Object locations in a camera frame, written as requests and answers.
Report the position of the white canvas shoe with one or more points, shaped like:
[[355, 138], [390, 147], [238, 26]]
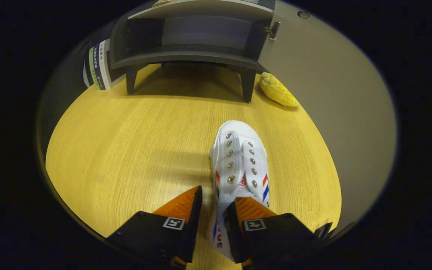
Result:
[[238, 135]]

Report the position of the navy blue book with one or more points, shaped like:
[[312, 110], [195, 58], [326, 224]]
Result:
[[99, 67]]

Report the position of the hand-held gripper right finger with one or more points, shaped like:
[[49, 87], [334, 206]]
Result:
[[234, 232]]

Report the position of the white book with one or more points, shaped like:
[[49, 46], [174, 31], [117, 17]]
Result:
[[107, 63]]

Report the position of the dark grey shoe cabinet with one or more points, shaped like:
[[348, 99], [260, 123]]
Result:
[[186, 56]]

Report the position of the yellow plush toy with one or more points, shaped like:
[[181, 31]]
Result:
[[278, 92]]

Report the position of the beige shoe cabinet door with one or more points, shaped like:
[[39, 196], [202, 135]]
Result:
[[336, 112]]

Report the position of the metal door hinge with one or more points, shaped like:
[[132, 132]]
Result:
[[273, 30]]

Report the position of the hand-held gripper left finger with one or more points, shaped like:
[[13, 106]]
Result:
[[193, 221]]

